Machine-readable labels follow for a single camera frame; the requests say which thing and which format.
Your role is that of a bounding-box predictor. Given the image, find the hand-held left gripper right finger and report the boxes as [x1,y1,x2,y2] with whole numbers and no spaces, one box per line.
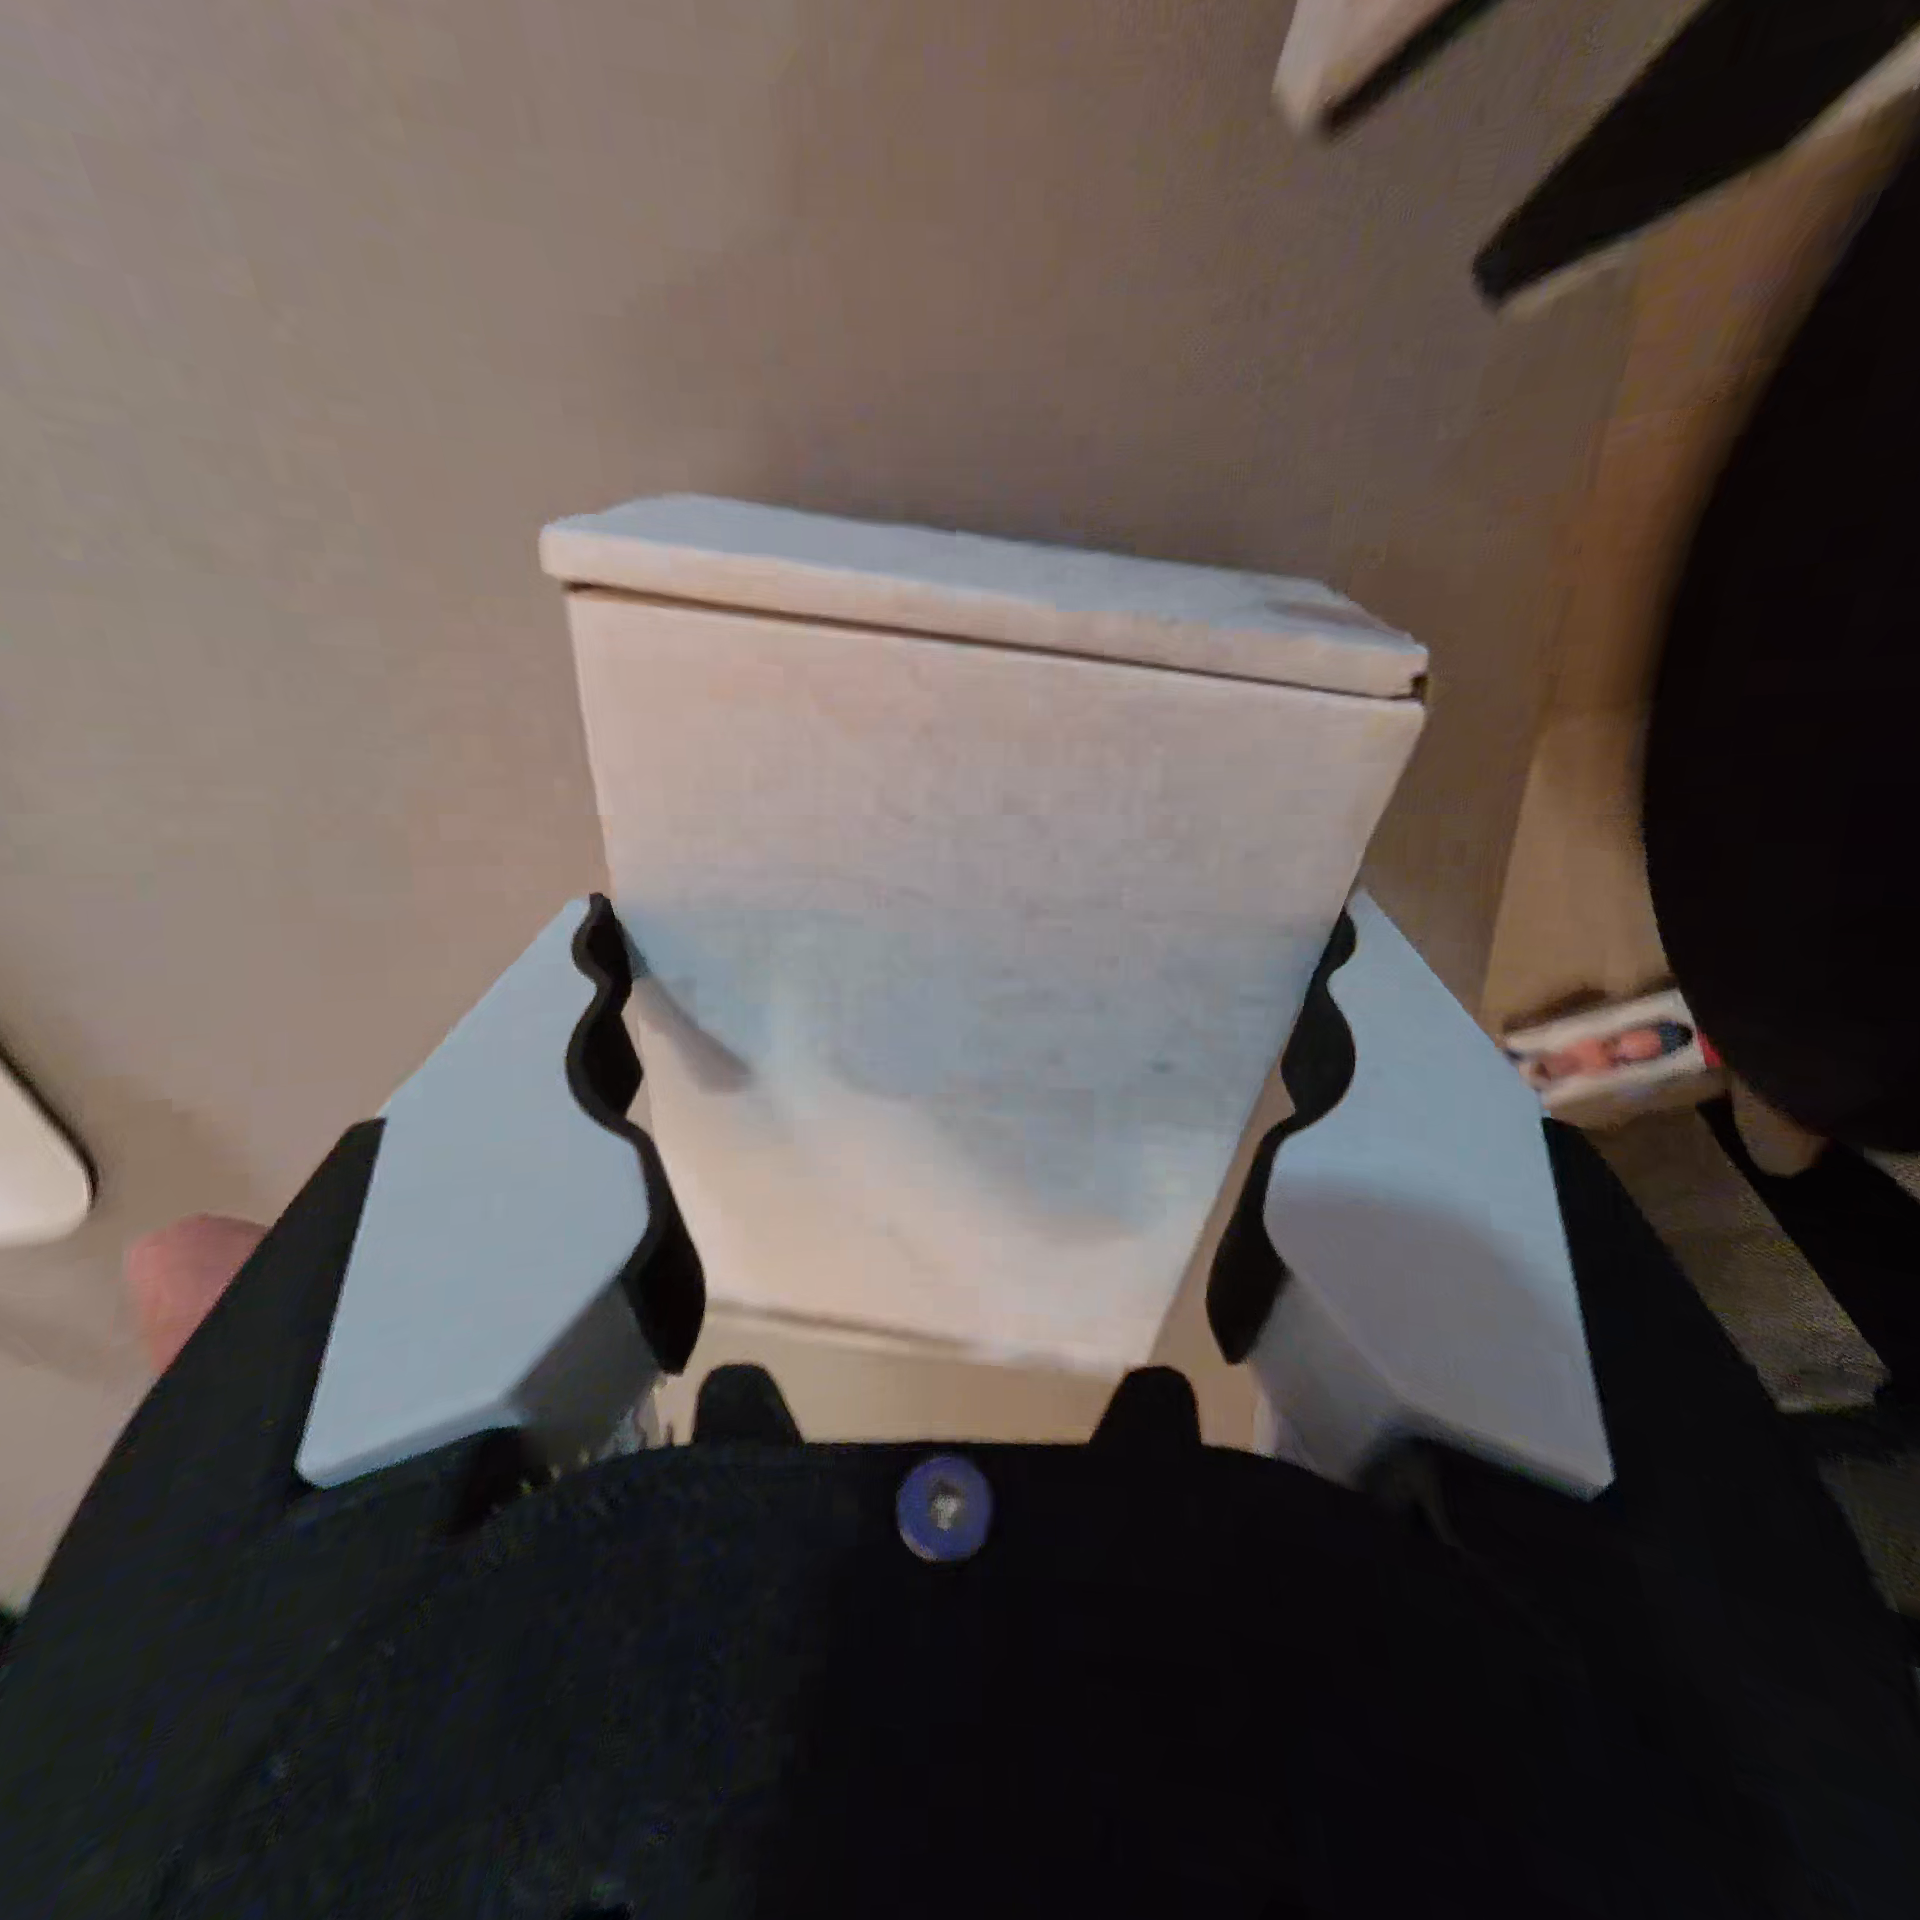
[1205,890,1615,1500]

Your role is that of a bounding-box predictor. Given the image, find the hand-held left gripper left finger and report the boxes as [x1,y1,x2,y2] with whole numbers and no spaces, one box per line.
[294,890,706,1490]

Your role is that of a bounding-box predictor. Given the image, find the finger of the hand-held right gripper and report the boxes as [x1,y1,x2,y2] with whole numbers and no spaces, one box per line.
[1471,0,1920,319]
[1271,0,1502,138]

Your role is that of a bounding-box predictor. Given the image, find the white mailer box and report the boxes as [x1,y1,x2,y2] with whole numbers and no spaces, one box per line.
[537,495,1431,1444]

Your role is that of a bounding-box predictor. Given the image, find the grey desk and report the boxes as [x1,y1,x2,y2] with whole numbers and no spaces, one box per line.
[0,0,1653,1622]

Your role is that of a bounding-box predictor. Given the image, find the person's left hand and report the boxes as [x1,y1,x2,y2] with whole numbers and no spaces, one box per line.
[127,1216,271,1369]

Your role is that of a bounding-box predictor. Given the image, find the red and blue printed item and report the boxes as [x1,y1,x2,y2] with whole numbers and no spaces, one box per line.
[1503,989,1728,1120]

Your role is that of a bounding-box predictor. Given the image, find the person's black knit sweater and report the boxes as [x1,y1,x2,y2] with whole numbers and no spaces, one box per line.
[1641,193,1920,1157]

